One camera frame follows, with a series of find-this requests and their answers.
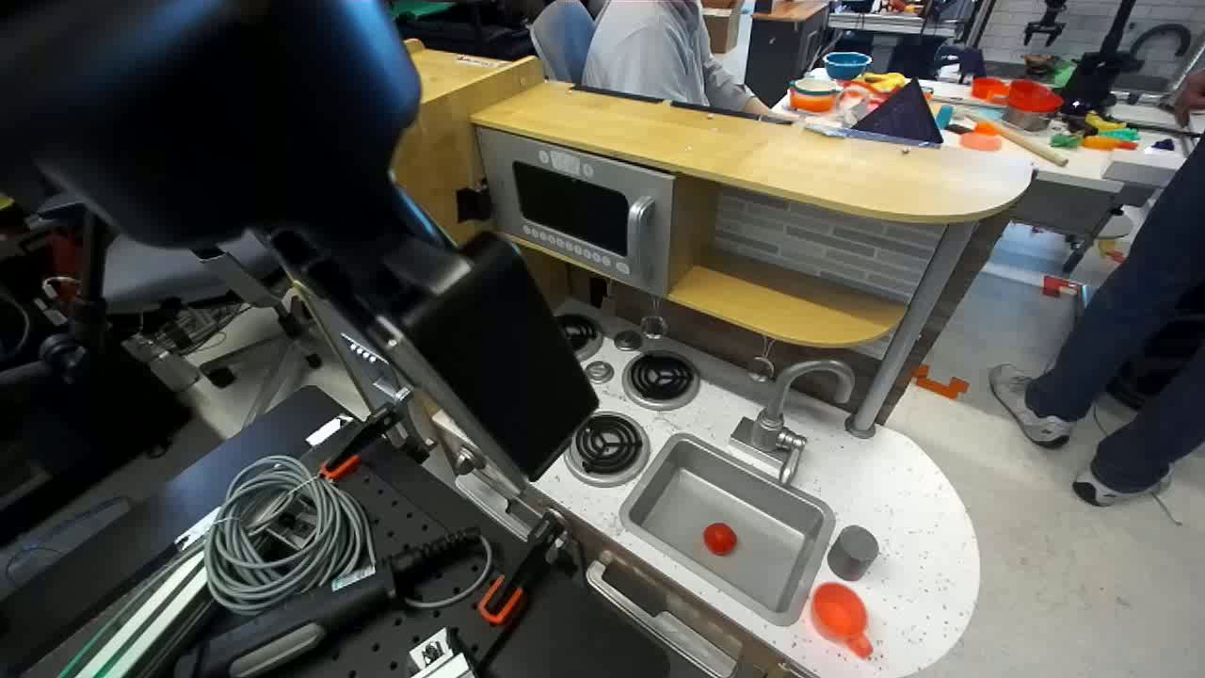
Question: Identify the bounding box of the blue bowl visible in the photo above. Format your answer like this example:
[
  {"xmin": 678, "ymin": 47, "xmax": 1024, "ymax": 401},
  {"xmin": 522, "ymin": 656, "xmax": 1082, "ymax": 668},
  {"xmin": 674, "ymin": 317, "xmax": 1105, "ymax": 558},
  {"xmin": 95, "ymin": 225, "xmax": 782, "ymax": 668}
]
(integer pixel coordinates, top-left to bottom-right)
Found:
[{"xmin": 821, "ymin": 50, "xmax": 872, "ymax": 82}]

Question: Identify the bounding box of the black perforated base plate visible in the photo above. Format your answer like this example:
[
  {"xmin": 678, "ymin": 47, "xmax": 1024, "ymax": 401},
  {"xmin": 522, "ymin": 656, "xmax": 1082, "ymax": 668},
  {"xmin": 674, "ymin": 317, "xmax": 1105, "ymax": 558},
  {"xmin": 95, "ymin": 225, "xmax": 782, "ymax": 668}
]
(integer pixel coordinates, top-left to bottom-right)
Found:
[{"xmin": 186, "ymin": 438, "xmax": 606, "ymax": 678}]

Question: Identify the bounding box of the blue chair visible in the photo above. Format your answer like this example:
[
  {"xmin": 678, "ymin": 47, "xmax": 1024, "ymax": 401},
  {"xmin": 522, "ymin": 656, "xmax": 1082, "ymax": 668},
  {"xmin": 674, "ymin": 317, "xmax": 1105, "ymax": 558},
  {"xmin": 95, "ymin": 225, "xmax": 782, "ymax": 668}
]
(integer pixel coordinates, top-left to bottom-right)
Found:
[{"xmin": 527, "ymin": 0, "xmax": 594, "ymax": 88}]

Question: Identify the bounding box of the red bowl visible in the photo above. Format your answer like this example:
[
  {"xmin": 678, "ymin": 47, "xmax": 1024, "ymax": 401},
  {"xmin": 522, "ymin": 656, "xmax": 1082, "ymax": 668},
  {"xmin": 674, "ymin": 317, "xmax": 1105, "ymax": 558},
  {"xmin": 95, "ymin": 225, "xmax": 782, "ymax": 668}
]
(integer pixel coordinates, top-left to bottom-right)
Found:
[{"xmin": 1004, "ymin": 78, "xmax": 1064, "ymax": 126}]

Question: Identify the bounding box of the white work table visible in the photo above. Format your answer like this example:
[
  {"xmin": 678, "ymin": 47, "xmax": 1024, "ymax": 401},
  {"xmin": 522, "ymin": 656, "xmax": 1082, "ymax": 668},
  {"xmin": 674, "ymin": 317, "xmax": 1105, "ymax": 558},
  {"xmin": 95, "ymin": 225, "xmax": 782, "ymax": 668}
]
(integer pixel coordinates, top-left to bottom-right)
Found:
[{"xmin": 776, "ymin": 59, "xmax": 1205, "ymax": 241}]

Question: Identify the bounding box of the coiled grey cable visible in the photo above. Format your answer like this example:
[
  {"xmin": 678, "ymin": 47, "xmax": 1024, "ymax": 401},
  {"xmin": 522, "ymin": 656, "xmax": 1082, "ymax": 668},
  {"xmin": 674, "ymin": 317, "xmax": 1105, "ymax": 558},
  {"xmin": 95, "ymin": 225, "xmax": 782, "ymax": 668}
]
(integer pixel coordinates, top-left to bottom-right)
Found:
[{"xmin": 201, "ymin": 451, "xmax": 379, "ymax": 618}]

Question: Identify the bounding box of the wooden toy kitchen hutch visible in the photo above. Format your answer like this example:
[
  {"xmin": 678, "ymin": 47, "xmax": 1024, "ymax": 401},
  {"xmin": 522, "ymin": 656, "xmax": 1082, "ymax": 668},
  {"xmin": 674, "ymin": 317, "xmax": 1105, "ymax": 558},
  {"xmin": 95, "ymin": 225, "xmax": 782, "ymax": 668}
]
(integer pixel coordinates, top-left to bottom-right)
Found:
[{"xmin": 392, "ymin": 33, "xmax": 1034, "ymax": 356}]

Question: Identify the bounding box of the black flat panel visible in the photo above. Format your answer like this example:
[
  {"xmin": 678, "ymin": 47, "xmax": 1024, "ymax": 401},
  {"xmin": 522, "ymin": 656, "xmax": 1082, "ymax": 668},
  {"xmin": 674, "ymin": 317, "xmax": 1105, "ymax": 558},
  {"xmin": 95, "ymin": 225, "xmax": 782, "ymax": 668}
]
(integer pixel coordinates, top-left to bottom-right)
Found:
[{"xmin": 398, "ymin": 230, "xmax": 604, "ymax": 481}]

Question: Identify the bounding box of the grey support post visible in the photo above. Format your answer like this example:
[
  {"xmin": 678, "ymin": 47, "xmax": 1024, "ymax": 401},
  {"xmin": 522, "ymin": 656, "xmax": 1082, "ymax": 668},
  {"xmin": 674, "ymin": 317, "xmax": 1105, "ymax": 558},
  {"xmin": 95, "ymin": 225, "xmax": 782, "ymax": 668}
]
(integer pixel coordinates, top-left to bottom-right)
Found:
[{"xmin": 843, "ymin": 219, "xmax": 983, "ymax": 440}]

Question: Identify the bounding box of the white green striped bar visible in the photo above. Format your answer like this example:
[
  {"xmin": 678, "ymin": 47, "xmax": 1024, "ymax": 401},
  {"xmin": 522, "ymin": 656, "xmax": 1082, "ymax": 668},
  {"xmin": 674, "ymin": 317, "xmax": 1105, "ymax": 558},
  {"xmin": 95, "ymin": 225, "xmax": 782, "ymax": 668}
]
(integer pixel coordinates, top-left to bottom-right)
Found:
[{"xmin": 54, "ymin": 550, "xmax": 210, "ymax": 678}]

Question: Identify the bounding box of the dark purple pyramid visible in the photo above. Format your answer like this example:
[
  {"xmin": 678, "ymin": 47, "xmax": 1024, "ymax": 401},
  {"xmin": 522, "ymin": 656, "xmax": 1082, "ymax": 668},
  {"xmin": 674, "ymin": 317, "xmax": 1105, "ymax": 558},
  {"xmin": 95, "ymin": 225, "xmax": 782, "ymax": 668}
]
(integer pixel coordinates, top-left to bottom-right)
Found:
[{"xmin": 847, "ymin": 78, "xmax": 944, "ymax": 147}]

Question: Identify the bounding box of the red ball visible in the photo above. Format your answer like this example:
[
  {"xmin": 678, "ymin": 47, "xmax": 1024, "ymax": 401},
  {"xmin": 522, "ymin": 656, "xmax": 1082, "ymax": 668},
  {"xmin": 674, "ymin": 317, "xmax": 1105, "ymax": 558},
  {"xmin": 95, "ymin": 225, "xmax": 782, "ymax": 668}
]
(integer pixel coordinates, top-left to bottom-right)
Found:
[{"xmin": 700, "ymin": 520, "xmax": 742, "ymax": 560}]

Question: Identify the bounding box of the orange black clamp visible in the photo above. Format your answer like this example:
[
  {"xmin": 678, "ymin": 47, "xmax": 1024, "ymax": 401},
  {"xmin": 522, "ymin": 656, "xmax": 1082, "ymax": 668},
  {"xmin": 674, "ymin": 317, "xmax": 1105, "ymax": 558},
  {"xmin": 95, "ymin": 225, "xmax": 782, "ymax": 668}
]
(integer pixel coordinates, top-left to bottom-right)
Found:
[{"xmin": 473, "ymin": 511, "xmax": 569, "ymax": 629}]

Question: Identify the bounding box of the white grey sneaker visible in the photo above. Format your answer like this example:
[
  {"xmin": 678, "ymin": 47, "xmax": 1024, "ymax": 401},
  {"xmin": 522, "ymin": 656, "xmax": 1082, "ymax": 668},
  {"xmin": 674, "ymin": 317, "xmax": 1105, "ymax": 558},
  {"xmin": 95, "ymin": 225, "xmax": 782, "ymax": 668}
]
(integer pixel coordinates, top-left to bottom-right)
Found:
[
  {"xmin": 1068, "ymin": 464, "xmax": 1180, "ymax": 511},
  {"xmin": 985, "ymin": 363, "xmax": 1077, "ymax": 451}
]

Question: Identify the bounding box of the silver toy faucet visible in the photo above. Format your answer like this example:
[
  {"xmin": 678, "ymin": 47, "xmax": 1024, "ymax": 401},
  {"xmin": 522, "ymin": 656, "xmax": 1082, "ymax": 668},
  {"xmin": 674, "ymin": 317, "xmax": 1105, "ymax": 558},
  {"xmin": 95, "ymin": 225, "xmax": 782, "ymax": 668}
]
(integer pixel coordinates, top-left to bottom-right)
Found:
[{"xmin": 732, "ymin": 358, "xmax": 864, "ymax": 485}]

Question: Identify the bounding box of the grey toy microwave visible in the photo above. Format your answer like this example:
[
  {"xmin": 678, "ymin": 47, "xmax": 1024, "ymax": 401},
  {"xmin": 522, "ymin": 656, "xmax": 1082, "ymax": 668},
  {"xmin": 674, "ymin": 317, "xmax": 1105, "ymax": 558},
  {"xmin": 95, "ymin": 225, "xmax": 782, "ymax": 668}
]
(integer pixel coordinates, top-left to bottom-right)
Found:
[{"xmin": 473, "ymin": 128, "xmax": 678, "ymax": 298}]

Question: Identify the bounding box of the seated person in grey shirt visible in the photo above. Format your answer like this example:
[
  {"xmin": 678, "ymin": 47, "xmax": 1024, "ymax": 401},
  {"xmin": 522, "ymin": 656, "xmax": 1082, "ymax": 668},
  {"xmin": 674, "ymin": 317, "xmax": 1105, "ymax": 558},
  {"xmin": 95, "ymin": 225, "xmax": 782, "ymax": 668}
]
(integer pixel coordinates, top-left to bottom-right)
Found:
[{"xmin": 581, "ymin": 0, "xmax": 791, "ymax": 126}]

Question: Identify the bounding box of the metal camera mount arm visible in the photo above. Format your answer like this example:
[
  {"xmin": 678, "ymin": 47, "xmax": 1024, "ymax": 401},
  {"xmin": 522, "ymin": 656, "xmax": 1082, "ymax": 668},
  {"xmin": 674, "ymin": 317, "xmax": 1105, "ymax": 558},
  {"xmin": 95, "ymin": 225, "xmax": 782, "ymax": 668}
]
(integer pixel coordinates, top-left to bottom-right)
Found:
[{"xmin": 201, "ymin": 230, "xmax": 581, "ymax": 568}]

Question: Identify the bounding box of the orange measuring cup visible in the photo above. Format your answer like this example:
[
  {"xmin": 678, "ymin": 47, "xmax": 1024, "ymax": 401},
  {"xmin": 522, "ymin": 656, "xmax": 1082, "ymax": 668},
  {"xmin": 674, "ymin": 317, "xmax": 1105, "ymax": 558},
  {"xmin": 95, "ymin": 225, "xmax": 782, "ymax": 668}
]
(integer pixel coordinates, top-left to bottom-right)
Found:
[{"xmin": 807, "ymin": 582, "xmax": 877, "ymax": 663}]

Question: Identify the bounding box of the black toy stove burner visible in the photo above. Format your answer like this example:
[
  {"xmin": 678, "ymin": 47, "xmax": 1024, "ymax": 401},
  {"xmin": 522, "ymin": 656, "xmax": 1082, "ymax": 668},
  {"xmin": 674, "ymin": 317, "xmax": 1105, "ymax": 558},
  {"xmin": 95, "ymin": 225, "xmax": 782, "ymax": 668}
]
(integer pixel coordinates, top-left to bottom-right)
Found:
[
  {"xmin": 623, "ymin": 349, "xmax": 704, "ymax": 415},
  {"xmin": 554, "ymin": 309, "xmax": 606, "ymax": 363},
  {"xmin": 561, "ymin": 410, "xmax": 656, "ymax": 485}
]

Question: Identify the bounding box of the small grey cup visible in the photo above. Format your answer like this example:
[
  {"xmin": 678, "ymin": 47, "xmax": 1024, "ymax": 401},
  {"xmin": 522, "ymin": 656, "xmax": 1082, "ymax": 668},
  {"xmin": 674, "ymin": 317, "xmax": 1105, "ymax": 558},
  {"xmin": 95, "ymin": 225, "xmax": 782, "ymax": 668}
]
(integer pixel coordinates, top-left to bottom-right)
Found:
[{"xmin": 823, "ymin": 523, "xmax": 880, "ymax": 583}]

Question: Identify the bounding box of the standing person in dark trousers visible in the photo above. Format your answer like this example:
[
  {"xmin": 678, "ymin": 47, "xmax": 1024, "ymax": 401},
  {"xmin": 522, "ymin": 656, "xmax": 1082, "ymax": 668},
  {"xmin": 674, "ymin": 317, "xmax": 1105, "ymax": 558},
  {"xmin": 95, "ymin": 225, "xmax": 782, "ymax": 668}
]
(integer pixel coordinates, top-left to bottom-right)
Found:
[{"xmin": 1027, "ymin": 69, "xmax": 1205, "ymax": 497}]

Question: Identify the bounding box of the steel toy sink basin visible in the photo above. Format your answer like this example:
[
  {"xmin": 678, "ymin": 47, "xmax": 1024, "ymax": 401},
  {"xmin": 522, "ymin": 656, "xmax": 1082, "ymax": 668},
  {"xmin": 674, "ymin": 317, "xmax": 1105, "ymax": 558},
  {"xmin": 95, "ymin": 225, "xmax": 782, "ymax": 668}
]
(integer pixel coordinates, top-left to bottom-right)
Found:
[{"xmin": 619, "ymin": 432, "xmax": 840, "ymax": 629}]

